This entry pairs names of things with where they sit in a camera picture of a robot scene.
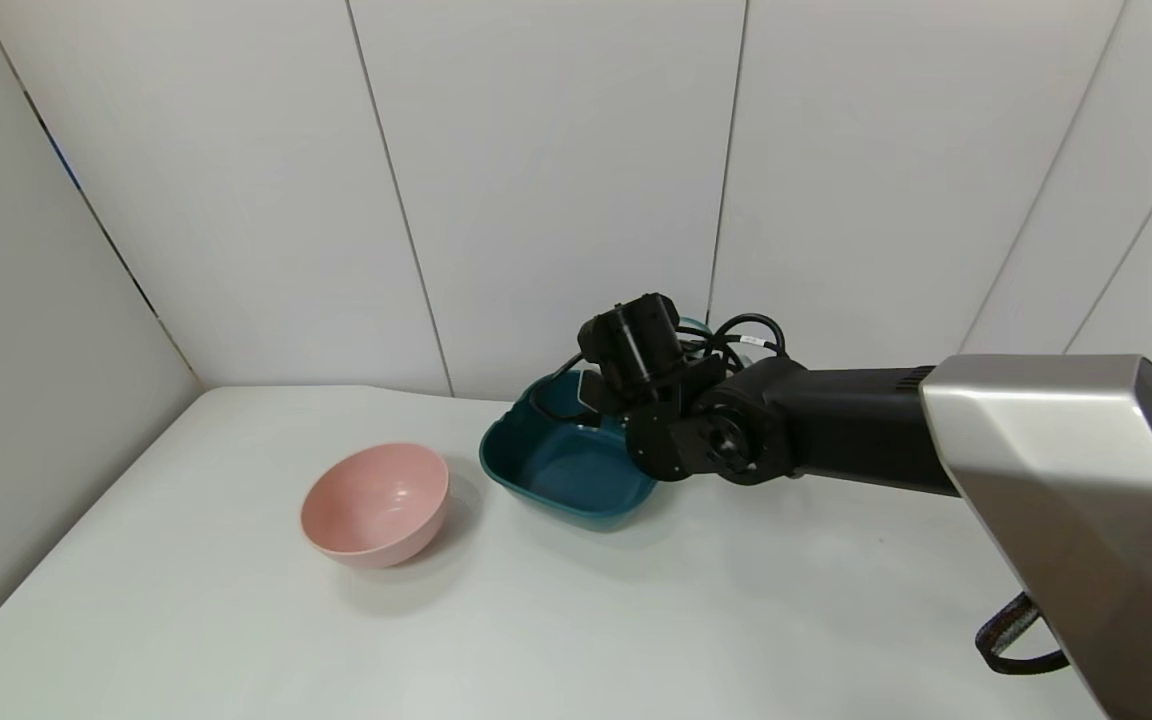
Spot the pink round bowl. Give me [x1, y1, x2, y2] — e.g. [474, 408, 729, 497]
[300, 443, 451, 570]

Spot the dark teal square basin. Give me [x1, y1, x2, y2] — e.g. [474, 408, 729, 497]
[479, 372, 659, 533]

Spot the black camera cable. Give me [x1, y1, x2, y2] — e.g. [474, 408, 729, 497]
[530, 352, 589, 423]

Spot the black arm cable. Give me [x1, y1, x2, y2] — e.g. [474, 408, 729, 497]
[678, 313, 788, 367]

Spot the black strap loop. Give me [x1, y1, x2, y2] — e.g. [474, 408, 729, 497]
[975, 592, 1073, 676]

